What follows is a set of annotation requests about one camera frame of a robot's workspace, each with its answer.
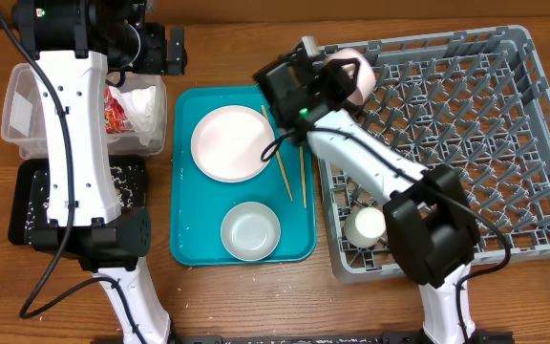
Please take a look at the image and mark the small pink bowl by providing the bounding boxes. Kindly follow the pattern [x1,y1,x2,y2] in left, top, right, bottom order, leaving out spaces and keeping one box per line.
[325,48,376,105]

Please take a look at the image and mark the red foil snack wrapper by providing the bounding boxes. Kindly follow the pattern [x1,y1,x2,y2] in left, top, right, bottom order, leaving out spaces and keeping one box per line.
[104,87,133,134]

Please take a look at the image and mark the grey-blue bowl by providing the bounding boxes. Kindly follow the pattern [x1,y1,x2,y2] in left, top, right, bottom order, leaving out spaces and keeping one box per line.
[221,202,281,262]

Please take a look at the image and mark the pale green plastic cup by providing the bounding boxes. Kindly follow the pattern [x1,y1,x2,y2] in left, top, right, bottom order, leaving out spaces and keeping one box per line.
[343,207,386,248]

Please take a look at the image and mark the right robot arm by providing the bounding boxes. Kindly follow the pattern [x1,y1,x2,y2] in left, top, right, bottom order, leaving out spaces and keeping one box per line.
[253,48,479,343]

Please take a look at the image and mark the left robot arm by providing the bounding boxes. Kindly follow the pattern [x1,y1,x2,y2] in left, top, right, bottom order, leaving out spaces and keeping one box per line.
[3,0,186,343]

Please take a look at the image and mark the grey dishwasher rack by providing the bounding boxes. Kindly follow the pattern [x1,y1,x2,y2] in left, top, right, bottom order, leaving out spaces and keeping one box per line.
[306,25,550,283]

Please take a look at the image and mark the left wooden chopstick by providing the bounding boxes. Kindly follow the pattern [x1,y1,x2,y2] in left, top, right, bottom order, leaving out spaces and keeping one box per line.
[261,105,293,202]

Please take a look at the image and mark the wooden chopstick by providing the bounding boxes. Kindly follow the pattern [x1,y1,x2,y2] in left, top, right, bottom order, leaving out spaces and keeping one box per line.
[261,105,293,202]
[299,146,307,209]

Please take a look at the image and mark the clear plastic storage bin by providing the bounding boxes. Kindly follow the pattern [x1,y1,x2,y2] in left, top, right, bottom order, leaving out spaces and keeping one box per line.
[1,63,167,160]

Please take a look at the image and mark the right wooden chopstick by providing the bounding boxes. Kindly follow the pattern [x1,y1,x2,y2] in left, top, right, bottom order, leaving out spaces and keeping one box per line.
[299,146,307,209]

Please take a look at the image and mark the large white plate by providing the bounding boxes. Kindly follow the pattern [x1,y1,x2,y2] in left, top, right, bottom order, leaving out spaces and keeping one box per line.
[190,105,275,183]

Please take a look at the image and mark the black rectangular tray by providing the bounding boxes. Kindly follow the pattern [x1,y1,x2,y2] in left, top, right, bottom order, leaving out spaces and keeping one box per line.
[8,155,148,245]

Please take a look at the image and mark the teal serving tray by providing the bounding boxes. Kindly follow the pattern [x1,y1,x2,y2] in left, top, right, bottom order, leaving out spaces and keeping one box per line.
[170,86,317,267]

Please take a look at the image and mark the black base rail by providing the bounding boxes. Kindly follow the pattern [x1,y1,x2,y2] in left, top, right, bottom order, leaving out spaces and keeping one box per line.
[91,330,515,344]

